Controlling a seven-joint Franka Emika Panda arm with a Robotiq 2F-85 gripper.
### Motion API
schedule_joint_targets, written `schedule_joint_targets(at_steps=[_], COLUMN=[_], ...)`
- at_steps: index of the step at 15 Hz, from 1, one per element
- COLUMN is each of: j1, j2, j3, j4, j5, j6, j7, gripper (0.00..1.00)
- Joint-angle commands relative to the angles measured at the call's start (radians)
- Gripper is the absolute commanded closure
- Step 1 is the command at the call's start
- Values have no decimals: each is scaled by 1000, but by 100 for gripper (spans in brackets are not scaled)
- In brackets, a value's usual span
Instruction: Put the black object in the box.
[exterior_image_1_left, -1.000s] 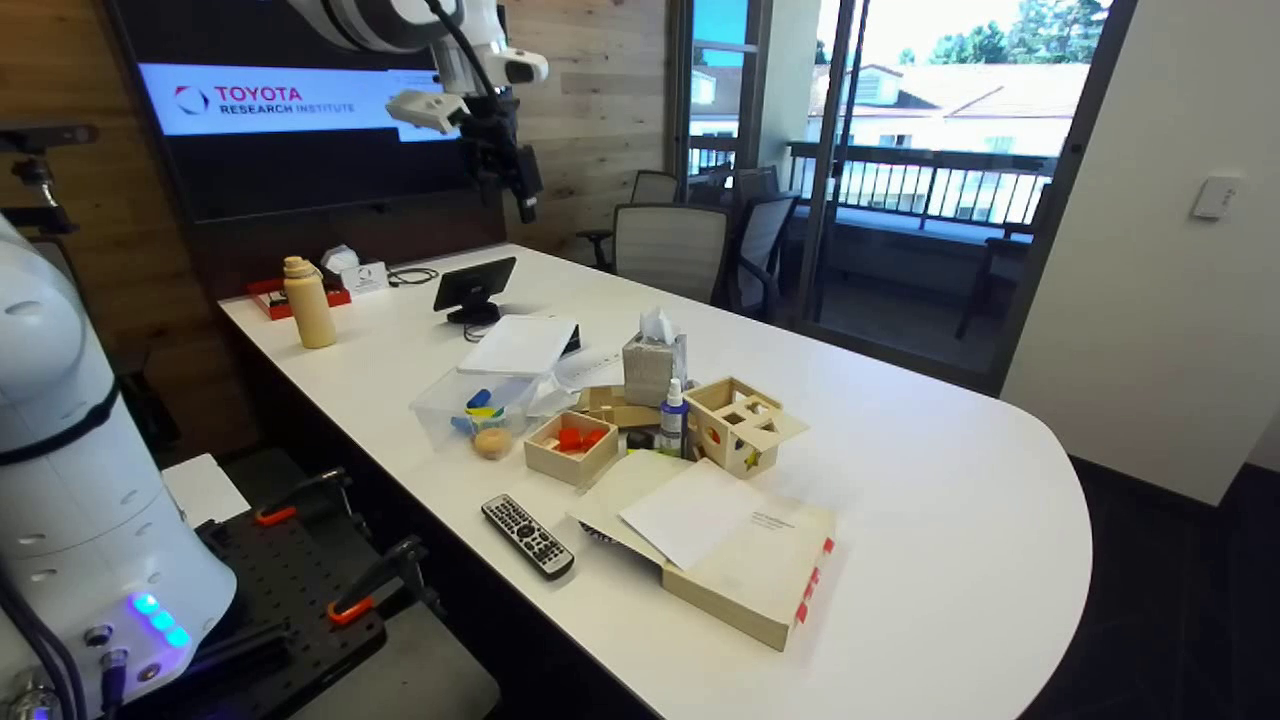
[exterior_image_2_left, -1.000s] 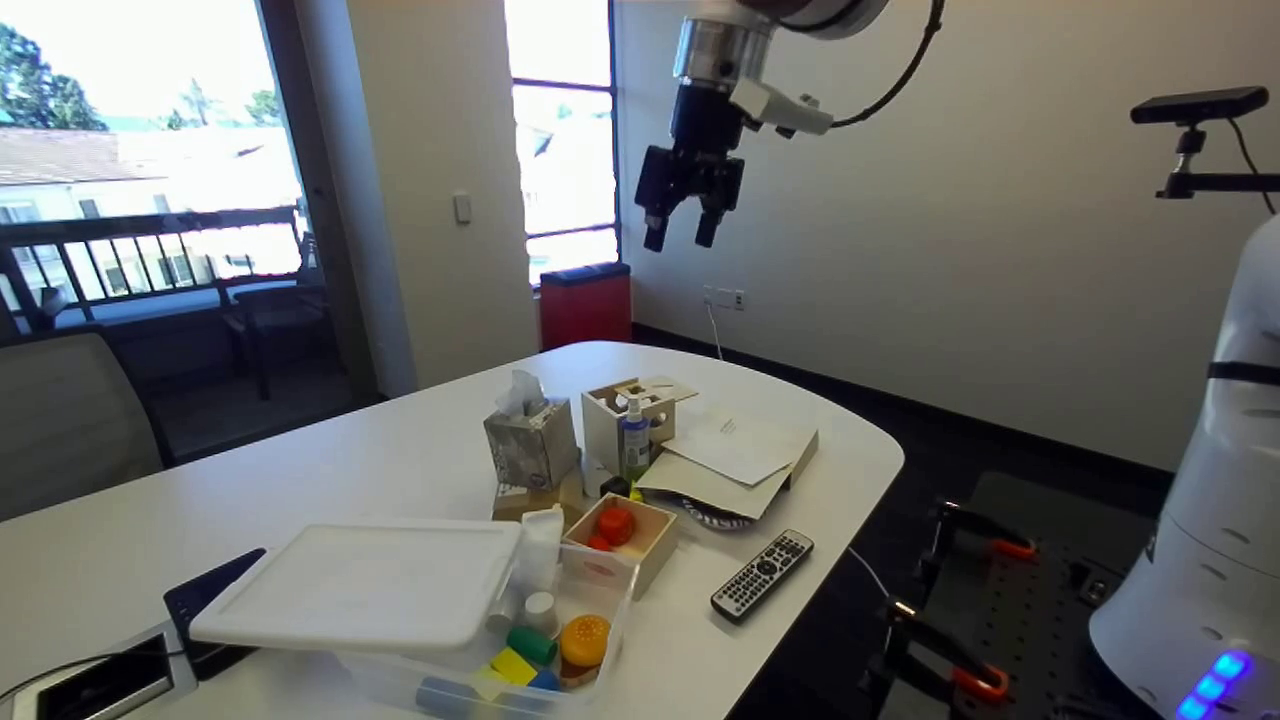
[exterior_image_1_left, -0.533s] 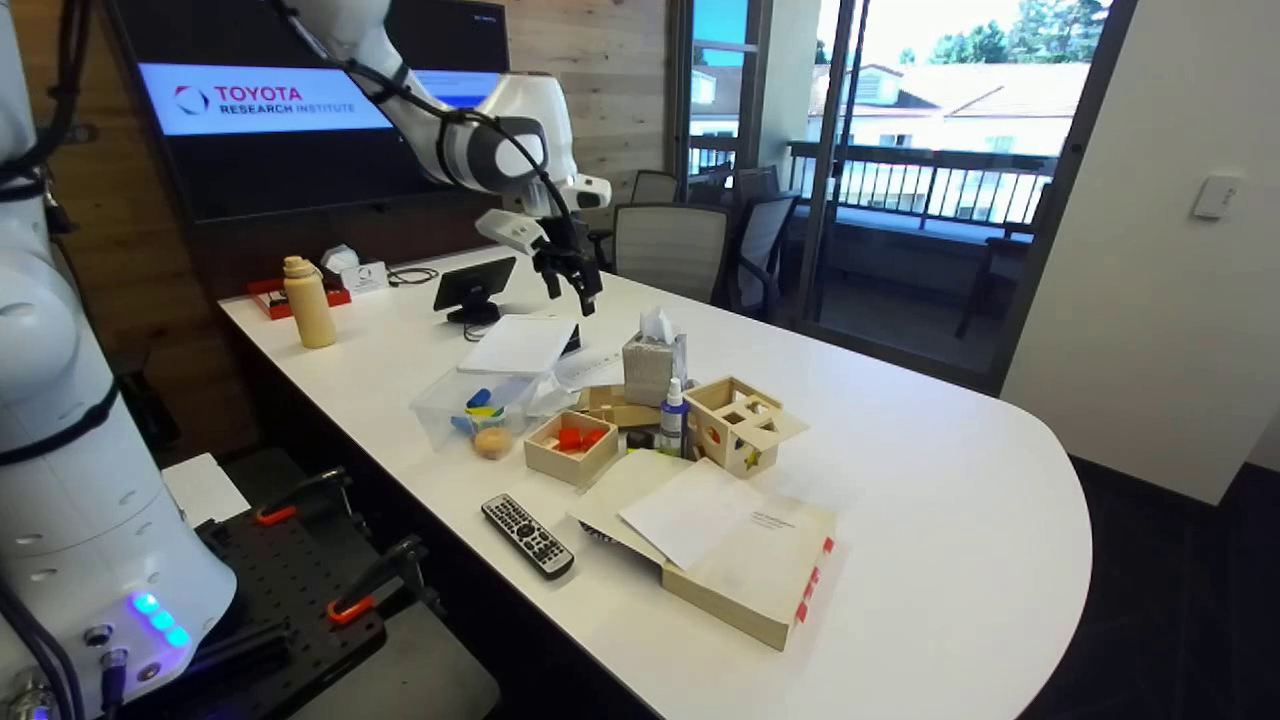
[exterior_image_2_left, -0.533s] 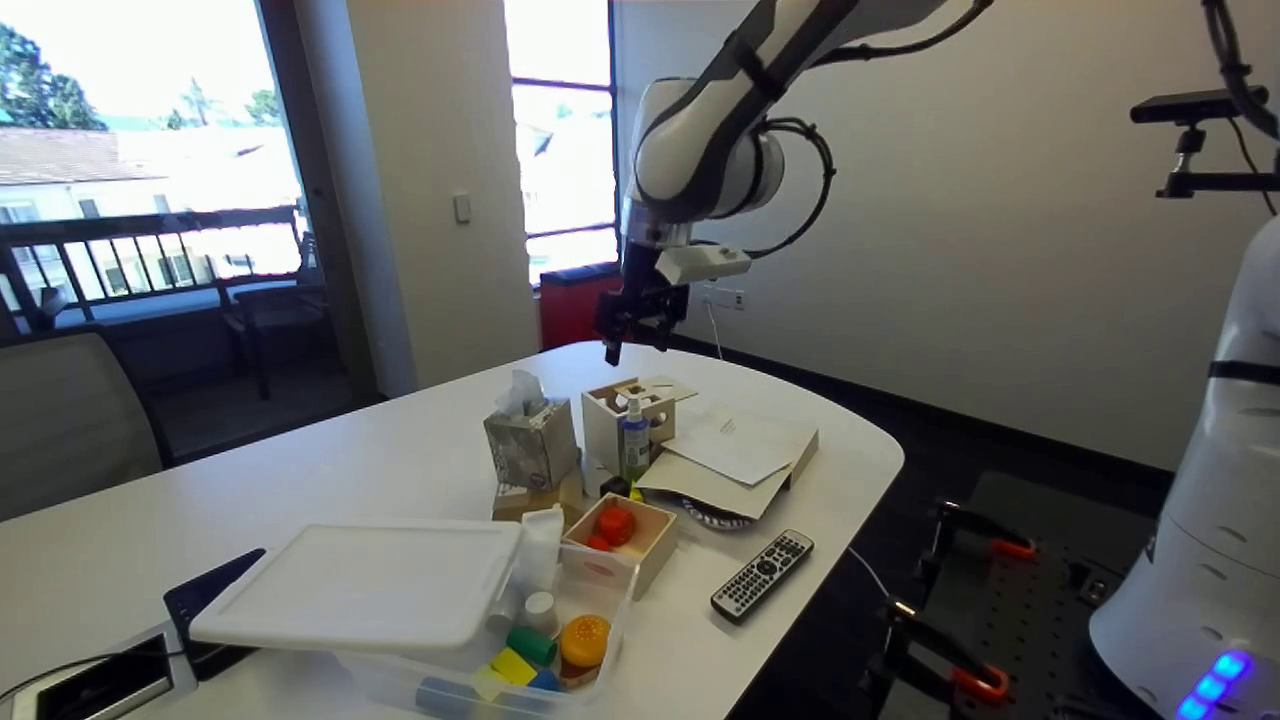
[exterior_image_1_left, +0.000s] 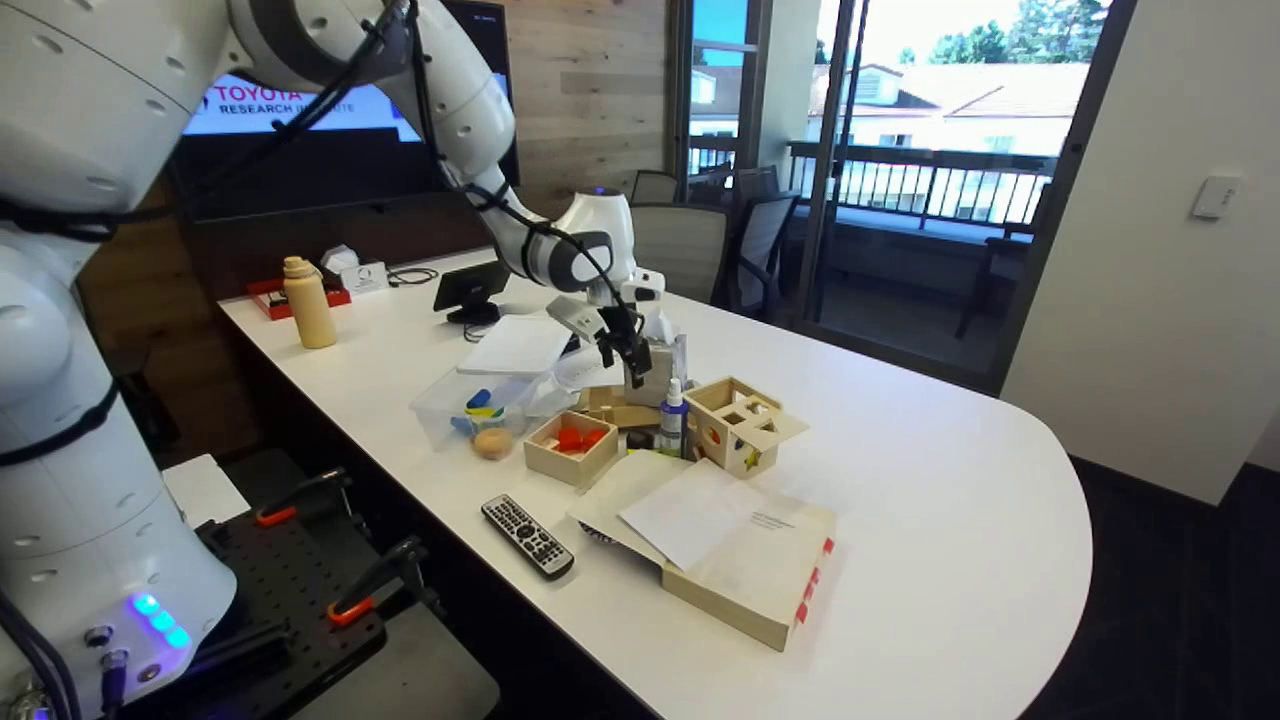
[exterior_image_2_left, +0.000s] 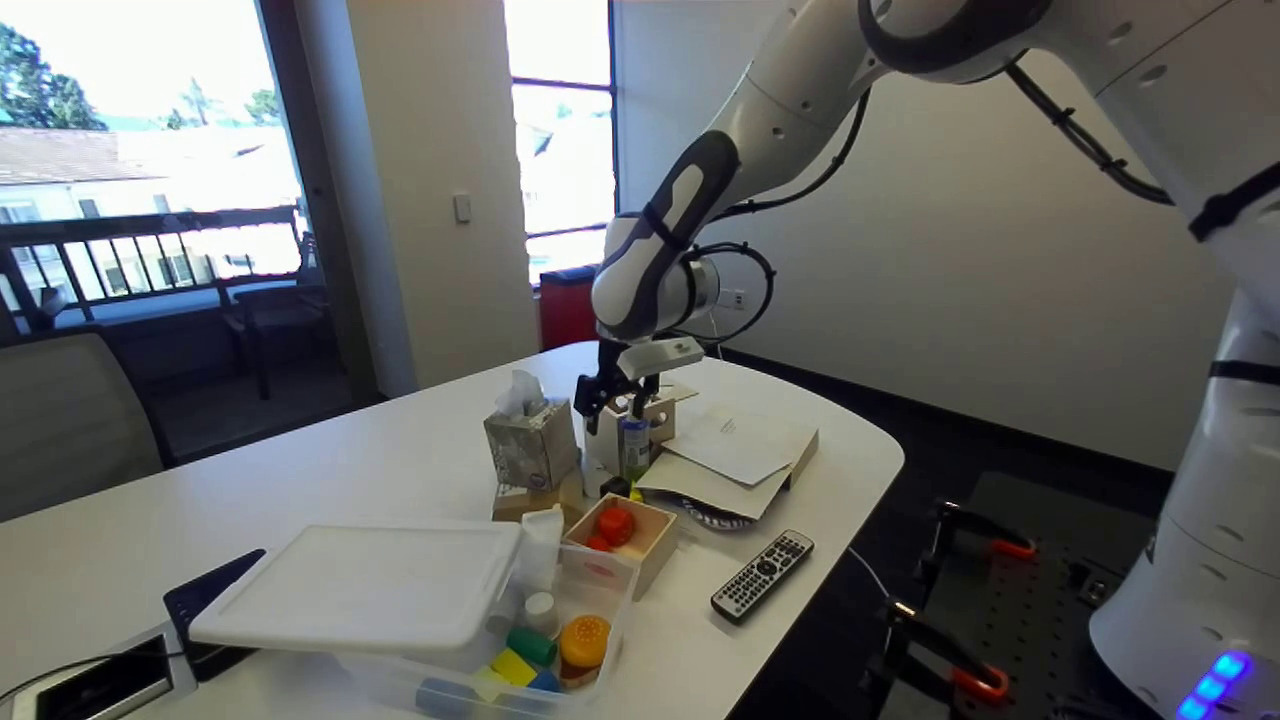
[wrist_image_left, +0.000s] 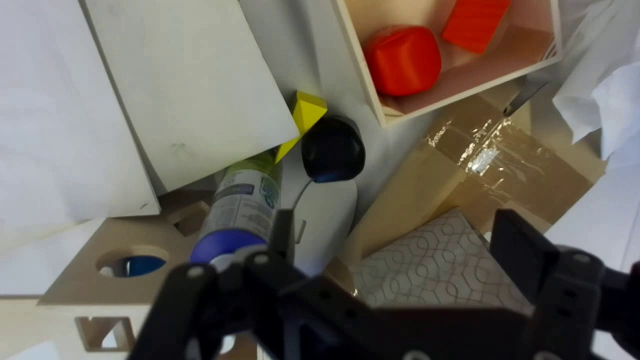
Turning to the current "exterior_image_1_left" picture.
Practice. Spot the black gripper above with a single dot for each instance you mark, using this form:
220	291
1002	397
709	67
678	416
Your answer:
616	326

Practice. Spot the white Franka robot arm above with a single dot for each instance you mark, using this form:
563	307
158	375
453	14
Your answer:
80	533

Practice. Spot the small wooden box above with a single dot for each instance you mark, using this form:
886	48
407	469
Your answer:
568	464

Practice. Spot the wooden shape sorter box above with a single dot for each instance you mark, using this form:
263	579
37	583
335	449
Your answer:
743	426

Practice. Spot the white small container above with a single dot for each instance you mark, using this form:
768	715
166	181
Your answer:
669	362

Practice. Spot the flat wooden tray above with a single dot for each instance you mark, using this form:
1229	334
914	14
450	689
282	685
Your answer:
607	407

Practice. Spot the small white bottle blue label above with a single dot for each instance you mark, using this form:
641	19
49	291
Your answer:
675	426

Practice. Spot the red block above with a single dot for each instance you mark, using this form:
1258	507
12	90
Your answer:
577	437

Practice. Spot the grey office chair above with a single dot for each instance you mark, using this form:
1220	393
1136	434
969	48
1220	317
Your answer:
683	245

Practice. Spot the tan round ball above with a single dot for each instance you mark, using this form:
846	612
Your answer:
494	442

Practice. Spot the blue and yellow toy pieces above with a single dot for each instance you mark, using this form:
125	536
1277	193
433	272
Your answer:
476	408

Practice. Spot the white printed paper sheet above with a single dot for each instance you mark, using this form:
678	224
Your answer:
700	517

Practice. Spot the dark office chair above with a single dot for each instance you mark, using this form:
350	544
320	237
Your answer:
761	245

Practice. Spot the black tablet on stand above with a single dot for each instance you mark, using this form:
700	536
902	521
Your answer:
469	285

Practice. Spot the clear plastic bag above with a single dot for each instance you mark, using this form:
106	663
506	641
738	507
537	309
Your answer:
443	407

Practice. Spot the black remote control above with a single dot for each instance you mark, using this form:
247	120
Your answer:
528	536

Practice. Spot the white small device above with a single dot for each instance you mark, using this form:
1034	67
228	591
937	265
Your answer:
352	269

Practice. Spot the tan plastic bottle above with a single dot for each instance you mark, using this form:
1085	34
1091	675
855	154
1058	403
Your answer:
309	307

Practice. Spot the balcony metal railing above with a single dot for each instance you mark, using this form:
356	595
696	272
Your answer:
933	185

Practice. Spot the red flat tray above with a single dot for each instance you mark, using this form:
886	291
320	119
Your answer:
275	307

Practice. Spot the dark outdoor chair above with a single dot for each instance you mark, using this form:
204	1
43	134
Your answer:
994	272

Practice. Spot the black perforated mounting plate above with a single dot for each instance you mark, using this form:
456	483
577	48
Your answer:
286	587

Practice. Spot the white foam pad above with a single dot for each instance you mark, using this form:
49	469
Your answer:
201	489

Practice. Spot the wall television screen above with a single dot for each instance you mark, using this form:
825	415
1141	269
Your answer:
335	172

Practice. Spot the white wall light switch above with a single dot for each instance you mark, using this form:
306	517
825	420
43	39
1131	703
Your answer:
1215	197

